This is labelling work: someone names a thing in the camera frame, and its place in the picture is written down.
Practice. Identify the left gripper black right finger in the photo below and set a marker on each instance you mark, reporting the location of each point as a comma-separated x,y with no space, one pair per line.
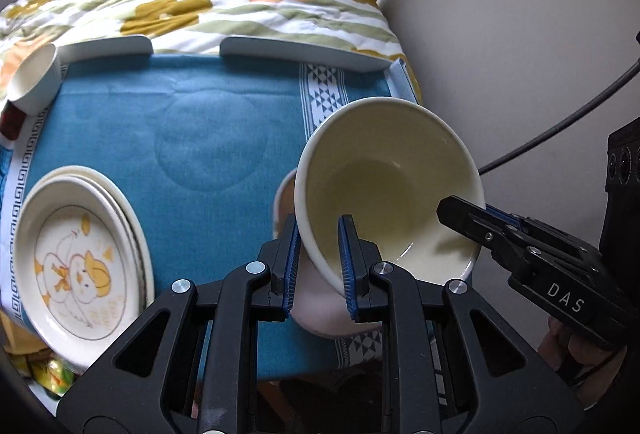
364,301

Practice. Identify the floral striped duvet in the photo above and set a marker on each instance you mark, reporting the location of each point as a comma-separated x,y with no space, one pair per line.
194,26

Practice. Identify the white tray table rim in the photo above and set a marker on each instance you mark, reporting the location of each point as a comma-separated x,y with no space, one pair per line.
225,49

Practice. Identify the person's right hand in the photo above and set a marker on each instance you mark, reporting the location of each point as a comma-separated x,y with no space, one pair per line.
560,346

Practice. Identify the finger of the right gripper outside view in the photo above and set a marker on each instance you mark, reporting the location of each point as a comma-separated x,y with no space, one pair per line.
489,227

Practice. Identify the cream plate with duck print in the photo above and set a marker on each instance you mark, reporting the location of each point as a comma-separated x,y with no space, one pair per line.
141,248

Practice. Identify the small cream bowl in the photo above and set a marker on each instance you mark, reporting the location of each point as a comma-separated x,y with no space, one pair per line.
37,80

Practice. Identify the pink wavy-rim bowl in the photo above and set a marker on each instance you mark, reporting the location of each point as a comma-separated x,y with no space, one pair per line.
317,307

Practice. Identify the cream deep bowl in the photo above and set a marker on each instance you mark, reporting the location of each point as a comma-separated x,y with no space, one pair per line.
387,163

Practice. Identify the yellow duck pattern plate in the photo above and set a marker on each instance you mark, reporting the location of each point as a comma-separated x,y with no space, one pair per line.
75,268

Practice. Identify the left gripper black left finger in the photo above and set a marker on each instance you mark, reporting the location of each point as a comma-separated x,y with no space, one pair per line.
275,298

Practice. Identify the blue patterned tablecloth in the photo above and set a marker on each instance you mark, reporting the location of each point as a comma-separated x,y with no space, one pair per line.
197,144

